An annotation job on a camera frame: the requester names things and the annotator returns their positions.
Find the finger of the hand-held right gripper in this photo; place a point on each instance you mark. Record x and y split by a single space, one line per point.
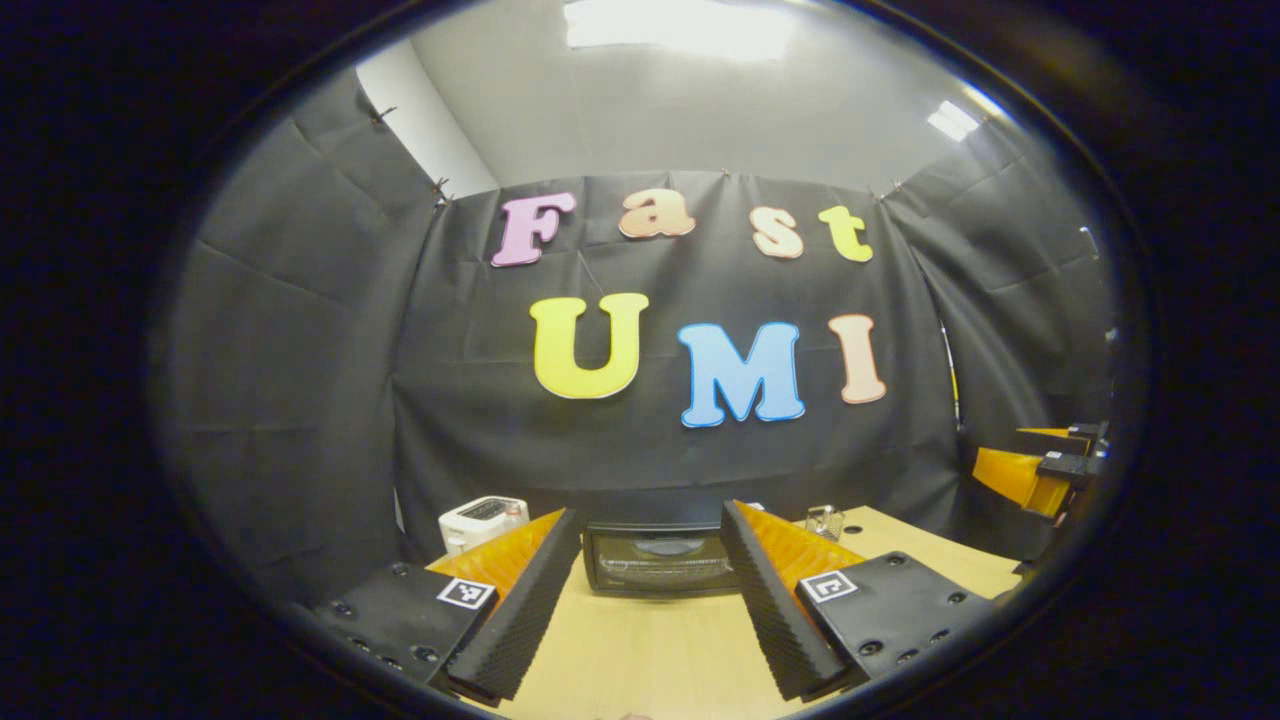
1020 478
1065 440

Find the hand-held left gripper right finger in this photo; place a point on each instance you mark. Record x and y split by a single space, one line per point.
770 610

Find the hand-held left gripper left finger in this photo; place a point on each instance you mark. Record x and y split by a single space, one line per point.
530 610

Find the black electric oven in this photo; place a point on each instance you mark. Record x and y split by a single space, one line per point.
660 572

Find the dark flat object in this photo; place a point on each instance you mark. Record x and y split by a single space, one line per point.
1025 568

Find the white toaster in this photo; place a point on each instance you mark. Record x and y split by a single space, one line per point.
475 520

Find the large ceiling light panel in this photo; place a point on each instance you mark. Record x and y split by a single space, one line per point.
680 25

